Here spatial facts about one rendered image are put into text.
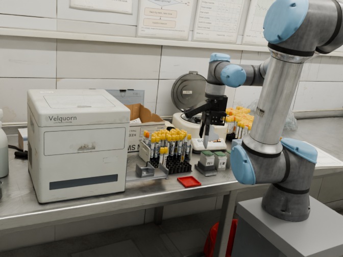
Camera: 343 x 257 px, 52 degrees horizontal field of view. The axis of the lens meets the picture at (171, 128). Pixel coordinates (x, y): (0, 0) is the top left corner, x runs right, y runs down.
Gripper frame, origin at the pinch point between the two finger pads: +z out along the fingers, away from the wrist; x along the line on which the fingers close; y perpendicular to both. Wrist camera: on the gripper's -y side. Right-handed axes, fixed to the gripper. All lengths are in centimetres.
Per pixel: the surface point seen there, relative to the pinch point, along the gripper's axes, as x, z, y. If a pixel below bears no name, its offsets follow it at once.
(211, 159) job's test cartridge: -2.5, 6.4, 4.6
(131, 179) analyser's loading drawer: -19.9, 8.4, -26.7
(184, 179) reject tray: -9.7, 12.2, -6.5
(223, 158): 1.2, 6.8, 10.5
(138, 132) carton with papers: 10.8, 2.0, -25.5
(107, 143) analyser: -25.4, -6.6, -35.5
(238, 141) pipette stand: 10.8, 2.4, 18.5
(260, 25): 76, -46, 39
